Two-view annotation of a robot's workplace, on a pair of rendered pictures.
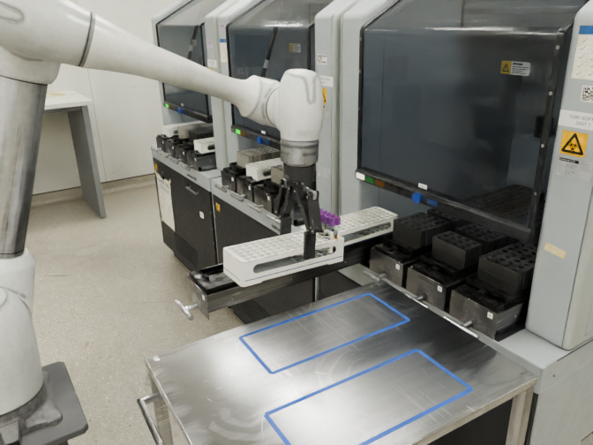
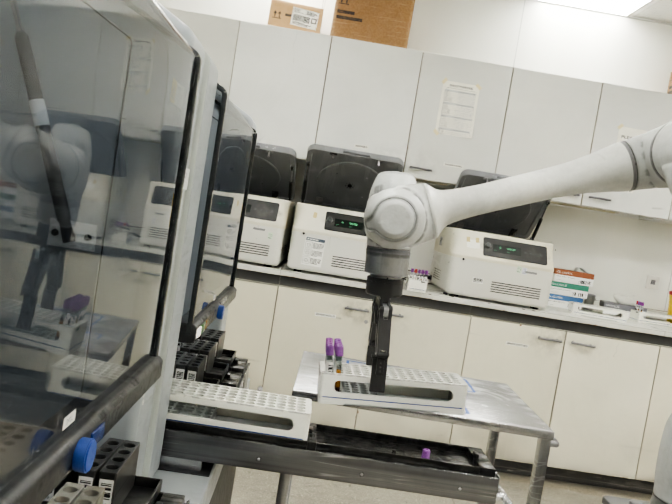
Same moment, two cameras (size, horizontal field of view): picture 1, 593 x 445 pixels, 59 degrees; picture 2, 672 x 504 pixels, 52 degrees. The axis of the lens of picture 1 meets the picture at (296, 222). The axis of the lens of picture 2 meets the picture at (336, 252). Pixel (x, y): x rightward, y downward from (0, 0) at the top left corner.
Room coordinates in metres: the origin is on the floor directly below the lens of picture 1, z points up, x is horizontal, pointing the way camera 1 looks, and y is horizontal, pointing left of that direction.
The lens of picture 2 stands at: (2.47, 0.60, 1.22)
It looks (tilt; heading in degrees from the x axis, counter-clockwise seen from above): 3 degrees down; 210
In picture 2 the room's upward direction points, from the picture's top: 9 degrees clockwise
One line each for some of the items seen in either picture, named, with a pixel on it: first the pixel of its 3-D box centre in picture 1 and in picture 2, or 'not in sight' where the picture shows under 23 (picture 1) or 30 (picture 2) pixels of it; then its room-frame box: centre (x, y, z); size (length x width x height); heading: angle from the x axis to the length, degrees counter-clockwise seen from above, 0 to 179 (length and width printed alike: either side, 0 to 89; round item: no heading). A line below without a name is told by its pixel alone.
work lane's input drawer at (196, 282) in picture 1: (300, 261); (320, 453); (1.36, -0.01, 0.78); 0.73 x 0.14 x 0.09; 122
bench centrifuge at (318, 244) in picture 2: not in sight; (346, 213); (-0.88, -1.33, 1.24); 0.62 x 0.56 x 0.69; 33
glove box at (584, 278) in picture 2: not in sight; (571, 274); (-1.75, -0.23, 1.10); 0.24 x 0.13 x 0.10; 121
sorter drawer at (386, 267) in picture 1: (462, 237); not in sight; (1.51, -0.52, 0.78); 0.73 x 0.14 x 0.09; 122
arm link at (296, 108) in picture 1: (297, 103); (392, 209); (1.23, -0.01, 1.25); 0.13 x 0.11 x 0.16; 27
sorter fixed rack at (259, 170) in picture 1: (281, 168); not in sight; (2.16, 0.06, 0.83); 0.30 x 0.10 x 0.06; 122
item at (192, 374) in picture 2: (409, 234); (195, 374); (1.38, -0.32, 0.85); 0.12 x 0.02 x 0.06; 33
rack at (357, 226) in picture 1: (349, 230); (229, 410); (1.46, -0.16, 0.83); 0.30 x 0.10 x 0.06; 122
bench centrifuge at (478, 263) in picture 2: not in sight; (493, 237); (-1.34, -0.61, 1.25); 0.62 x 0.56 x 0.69; 32
